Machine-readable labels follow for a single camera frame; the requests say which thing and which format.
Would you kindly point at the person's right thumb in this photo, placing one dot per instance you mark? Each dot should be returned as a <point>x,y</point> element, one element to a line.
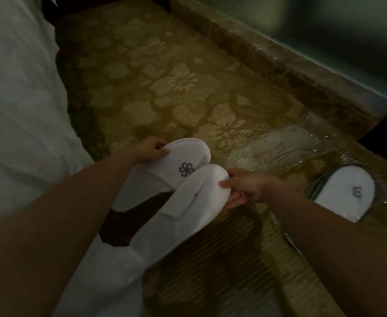
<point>235,201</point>

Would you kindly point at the white slipper with grey logo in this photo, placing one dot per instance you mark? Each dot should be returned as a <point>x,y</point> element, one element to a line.
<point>186,155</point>

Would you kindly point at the clear plastic bag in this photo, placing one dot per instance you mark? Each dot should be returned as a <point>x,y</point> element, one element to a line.
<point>299,181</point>

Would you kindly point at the person's right forearm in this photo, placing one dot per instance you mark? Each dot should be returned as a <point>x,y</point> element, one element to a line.
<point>329,247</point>

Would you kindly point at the person's left forearm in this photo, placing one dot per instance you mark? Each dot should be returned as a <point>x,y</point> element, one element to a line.
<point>48,234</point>

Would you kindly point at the person's left thumb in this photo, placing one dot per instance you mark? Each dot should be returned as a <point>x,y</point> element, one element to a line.
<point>162,154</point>

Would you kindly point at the plain white slipper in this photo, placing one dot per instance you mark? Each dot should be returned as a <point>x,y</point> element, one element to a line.
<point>203,191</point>

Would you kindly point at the person's right hand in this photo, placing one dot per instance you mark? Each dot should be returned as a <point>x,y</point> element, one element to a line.
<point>257,188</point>

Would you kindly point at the person's left hand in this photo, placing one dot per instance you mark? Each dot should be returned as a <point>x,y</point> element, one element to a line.
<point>143,151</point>

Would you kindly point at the bed with white sheet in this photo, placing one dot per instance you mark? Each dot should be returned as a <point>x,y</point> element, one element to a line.
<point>18,105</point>

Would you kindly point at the white slipper in plastic wrap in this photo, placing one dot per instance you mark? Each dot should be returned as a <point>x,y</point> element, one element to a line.
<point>345,194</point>

